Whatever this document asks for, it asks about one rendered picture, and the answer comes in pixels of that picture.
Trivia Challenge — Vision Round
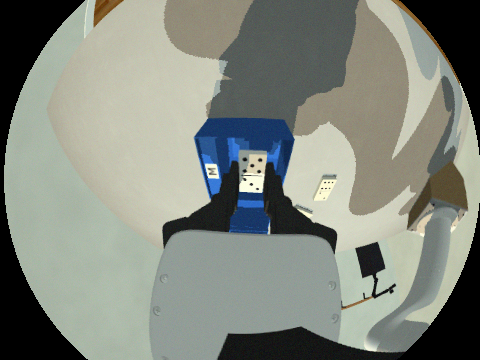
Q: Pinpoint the blue rack of bins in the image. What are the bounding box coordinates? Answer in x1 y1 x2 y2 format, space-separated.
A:
194 118 295 234

